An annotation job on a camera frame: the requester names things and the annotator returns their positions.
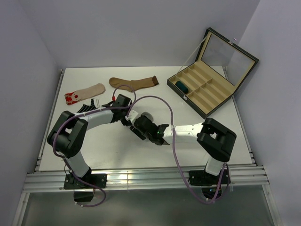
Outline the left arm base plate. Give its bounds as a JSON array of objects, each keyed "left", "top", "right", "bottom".
[{"left": 63, "top": 174, "right": 107, "bottom": 190}]

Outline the aluminium frame rail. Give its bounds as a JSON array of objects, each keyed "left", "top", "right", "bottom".
[{"left": 23, "top": 166, "right": 269, "bottom": 193}]

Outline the black compartment organizer box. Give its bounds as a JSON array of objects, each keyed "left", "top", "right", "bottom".
[{"left": 167, "top": 27, "right": 259, "bottom": 118}]

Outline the brown long sock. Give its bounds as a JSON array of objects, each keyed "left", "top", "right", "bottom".
[{"left": 109, "top": 76, "right": 159, "bottom": 92}]

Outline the black white striped sock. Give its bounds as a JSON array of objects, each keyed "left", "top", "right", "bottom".
[{"left": 77, "top": 98, "right": 100, "bottom": 113}]

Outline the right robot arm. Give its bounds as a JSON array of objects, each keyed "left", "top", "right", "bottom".
[{"left": 126, "top": 114, "right": 237, "bottom": 184}]

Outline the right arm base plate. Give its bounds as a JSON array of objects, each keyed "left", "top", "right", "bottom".
[{"left": 188, "top": 170, "right": 221, "bottom": 186}]

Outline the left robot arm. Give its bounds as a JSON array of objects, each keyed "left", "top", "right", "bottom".
[{"left": 47, "top": 94, "right": 132, "bottom": 188}]

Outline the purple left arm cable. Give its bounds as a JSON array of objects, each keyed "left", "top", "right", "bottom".
[{"left": 53, "top": 85, "right": 137, "bottom": 208}]

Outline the grey striped sock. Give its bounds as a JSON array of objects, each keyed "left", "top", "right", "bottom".
[{"left": 141, "top": 112, "right": 153, "bottom": 122}]

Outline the green christmas bear sock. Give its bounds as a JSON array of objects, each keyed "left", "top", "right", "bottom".
[{"left": 175, "top": 81, "right": 189, "bottom": 94}]

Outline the beige red reindeer sock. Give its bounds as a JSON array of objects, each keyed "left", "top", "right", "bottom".
[{"left": 64, "top": 83, "right": 106, "bottom": 105}]

